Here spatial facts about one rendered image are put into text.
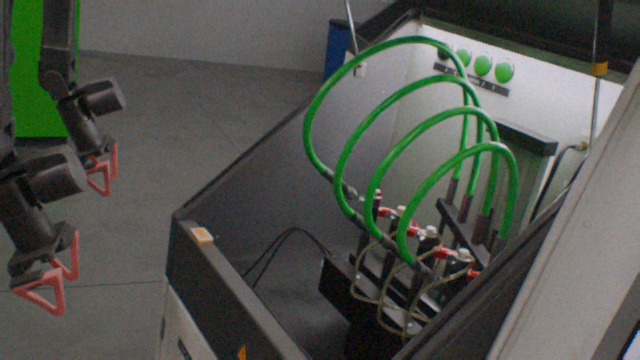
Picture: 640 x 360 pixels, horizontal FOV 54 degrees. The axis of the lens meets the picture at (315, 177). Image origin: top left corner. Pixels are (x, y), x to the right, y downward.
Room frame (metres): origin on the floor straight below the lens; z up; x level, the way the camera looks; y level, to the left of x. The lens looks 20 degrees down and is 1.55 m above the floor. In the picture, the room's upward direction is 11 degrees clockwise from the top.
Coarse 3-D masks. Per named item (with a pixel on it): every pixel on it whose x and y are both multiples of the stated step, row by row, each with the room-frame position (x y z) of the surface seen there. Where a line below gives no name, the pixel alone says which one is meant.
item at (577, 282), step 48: (624, 96) 0.85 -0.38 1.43; (624, 144) 0.81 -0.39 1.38; (576, 192) 0.83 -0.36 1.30; (624, 192) 0.78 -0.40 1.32; (576, 240) 0.79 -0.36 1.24; (624, 240) 0.75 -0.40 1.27; (528, 288) 0.81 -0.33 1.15; (576, 288) 0.76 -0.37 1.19; (624, 288) 0.72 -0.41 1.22; (528, 336) 0.77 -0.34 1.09; (576, 336) 0.73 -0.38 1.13
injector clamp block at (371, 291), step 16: (336, 256) 1.12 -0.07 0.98; (352, 256) 1.14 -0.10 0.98; (368, 256) 1.15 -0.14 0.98; (336, 272) 1.07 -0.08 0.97; (352, 272) 1.07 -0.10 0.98; (368, 272) 1.09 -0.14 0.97; (320, 288) 1.11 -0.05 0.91; (336, 288) 1.07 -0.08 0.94; (368, 288) 1.02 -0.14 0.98; (336, 304) 1.06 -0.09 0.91; (352, 304) 1.02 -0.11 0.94; (368, 304) 0.99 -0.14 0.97; (400, 304) 1.01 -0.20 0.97; (416, 304) 0.99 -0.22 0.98; (352, 320) 1.01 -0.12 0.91; (368, 320) 0.98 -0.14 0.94; (384, 320) 0.95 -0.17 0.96; (400, 320) 0.93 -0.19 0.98; (416, 320) 0.97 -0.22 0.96; (352, 336) 1.00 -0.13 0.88; (368, 336) 0.97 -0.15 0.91; (384, 336) 0.94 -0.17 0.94; (400, 336) 0.91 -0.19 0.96; (352, 352) 1.00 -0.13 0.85; (368, 352) 0.96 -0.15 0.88; (384, 352) 0.93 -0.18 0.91
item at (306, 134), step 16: (368, 48) 1.06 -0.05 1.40; (384, 48) 1.07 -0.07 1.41; (448, 48) 1.15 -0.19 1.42; (352, 64) 1.03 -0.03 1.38; (336, 80) 1.02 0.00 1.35; (320, 96) 1.01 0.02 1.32; (464, 96) 1.19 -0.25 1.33; (304, 128) 1.00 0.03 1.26; (464, 128) 1.20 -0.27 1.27; (304, 144) 1.00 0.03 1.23; (464, 144) 1.21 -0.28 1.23
